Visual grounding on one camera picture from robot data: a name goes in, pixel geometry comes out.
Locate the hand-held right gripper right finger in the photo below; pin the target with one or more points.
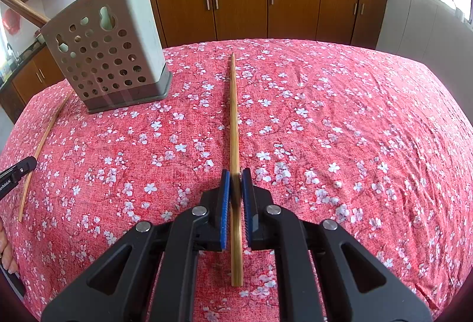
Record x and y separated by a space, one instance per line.
248 211

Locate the red floral tablecloth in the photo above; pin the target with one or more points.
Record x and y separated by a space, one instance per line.
332 122

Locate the wooden kitchen base cabinets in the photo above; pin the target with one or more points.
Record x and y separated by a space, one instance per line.
236 8

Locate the bamboo chopstick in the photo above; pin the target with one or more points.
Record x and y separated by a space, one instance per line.
233 122
22 8
50 133

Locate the red hanging bag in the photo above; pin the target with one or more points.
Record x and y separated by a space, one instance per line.
11 22

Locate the metal faucet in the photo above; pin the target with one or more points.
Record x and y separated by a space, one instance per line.
11 52

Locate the grey perforated chopstick holder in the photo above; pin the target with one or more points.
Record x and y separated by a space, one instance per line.
140 11

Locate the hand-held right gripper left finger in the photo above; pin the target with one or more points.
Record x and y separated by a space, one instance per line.
224 211

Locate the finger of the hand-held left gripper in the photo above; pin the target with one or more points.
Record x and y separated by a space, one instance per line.
18 174

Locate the person's left hand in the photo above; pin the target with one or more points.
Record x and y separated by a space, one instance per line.
5 251

